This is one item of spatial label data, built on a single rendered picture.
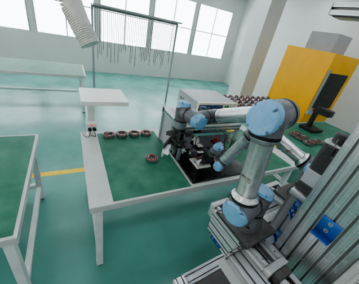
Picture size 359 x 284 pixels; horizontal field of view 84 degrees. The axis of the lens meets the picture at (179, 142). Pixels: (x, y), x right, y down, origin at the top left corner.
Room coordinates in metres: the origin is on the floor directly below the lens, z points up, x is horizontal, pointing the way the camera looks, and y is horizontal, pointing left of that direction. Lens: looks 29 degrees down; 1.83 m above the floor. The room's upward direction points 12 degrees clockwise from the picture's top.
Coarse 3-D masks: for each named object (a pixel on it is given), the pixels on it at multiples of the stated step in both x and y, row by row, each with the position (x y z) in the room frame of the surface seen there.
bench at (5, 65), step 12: (0, 60) 3.47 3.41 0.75; (12, 60) 3.63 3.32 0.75; (24, 60) 3.79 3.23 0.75; (0, 72) 3.00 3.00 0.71; (12, 72) 3.08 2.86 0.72; (24, 72) 3.16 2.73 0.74; (36, 72) 3.25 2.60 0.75; (48, 72) 3.38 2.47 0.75; (60, 72) 3.53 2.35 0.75; (72, 72) 3.68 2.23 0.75; (84, 72) 3.85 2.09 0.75; (84, 108) 3.64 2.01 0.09
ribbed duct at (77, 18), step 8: (64, 0) 1.75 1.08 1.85; (72, 0) 1.76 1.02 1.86; (80, 0) 1.81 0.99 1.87; (64, 8) 1.75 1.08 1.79; (72, 8) 1.75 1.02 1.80; (80, 8) 1.78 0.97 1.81; (72, 16) 1.74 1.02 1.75; (80, 16) 1.76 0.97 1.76; (72, 24) 1.75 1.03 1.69; (80, 24) 1.74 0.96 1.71; (88, 24) 1.80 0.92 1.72; (80, 32) 1.73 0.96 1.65; (88, 32) 1.76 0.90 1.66; (80, 40) 1.74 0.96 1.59; (88, 40) 1.74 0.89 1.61; (96, 40) 1.79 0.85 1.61
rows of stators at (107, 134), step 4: (104, 132) 1.73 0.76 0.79; (108, 132) 1.75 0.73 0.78; (112, 132) 1.76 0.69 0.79; (120, 132) 1.81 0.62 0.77; (124, 132) 1.82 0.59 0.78; (132, 132) 1.88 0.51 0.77; (136, 132) 1.89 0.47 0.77; (144, 132) 1.92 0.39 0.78; (148, 132) 1.95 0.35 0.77; (104, 136) 1.68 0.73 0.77; (108, 136) 1.68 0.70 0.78; (112, 136) 1.70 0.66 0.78; (120, 136) 1.74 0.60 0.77; (124, 136) 1.76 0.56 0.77; (132, 136) 1.81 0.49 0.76; (136, 136) 1.82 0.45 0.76
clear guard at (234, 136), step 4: (228, 128) 1.83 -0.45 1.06; (232, 128) 1.85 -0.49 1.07; (236, 128) 1.87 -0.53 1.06; (224, 132) 1.72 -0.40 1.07; (228, 132) 1.74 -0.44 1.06; (232, 132) 1.76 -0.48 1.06; (236, 132) 1.78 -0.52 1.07; (240, 132) 1.80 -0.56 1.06; (228, 136) 1.65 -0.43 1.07; (232, 136) 1.67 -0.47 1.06; (236, 136) 1.69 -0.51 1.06; (240, 136) 1.71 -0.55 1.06; (232, 140) 1.60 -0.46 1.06; (236, 140) 1.61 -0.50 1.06
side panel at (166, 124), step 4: (164, 116) 1.89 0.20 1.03; (164, 120) 1.88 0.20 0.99; (168, 120) 1.80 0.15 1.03; (160, 124) 1.92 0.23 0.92; (164, 124) 1.87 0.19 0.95; (168, 124) 1.79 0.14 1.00; (172, 124) 1.69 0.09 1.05; (160, 128) 1.90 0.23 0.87; (164, 128) 1.85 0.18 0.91; (168, 128) 1.78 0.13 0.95; (172, 128) 1.68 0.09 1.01; (160, 132) 1.89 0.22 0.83; (164, 132) 1.84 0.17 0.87; (160, 136) 1.90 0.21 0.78; (164, 136) 1.83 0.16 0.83; (168, 136) 1.75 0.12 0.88; (160, 140) 1.86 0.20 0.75; (164, 140) 1.81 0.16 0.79
